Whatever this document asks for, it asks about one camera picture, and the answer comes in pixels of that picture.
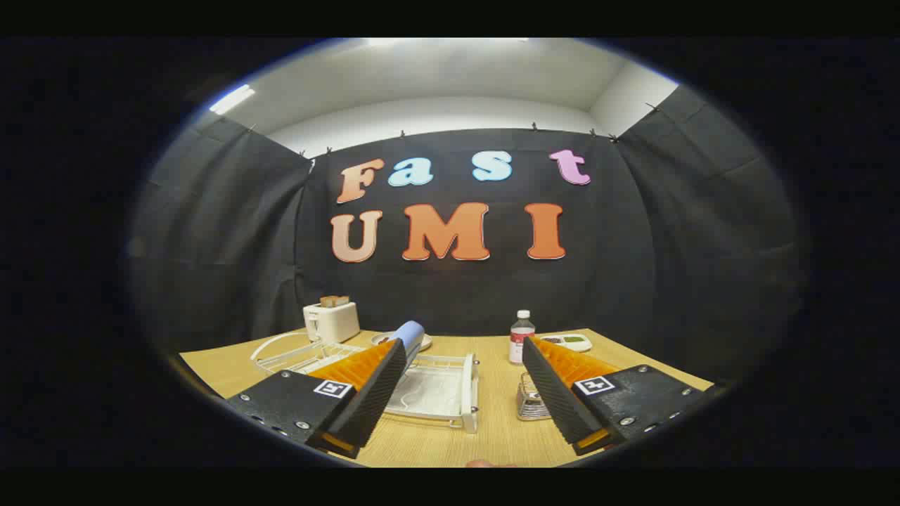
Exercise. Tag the blue plate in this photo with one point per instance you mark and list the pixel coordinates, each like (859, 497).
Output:
(411, 334)

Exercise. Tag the clear bottle red label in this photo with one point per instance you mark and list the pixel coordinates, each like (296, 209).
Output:
(521, 337)

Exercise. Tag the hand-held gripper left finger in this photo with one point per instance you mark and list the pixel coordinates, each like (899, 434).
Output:
(380, 393)

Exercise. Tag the white toaster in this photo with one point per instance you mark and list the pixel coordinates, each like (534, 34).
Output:
(334, 323)

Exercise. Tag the brown toast slice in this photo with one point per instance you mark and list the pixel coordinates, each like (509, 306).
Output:
(334, 301)

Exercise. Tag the ceiling light panel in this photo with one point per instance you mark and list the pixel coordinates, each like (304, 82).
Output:
(232, 99)

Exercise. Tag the black backdrop cloth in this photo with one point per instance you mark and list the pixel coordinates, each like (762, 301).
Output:
(211, 246)

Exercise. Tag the white plate with food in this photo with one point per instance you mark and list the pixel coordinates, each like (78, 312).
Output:
(380, 339)

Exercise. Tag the white compartment tray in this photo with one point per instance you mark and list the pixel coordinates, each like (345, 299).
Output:
(571, 342)

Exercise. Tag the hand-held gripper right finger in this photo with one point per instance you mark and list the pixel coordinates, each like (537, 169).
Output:
(555, 393)

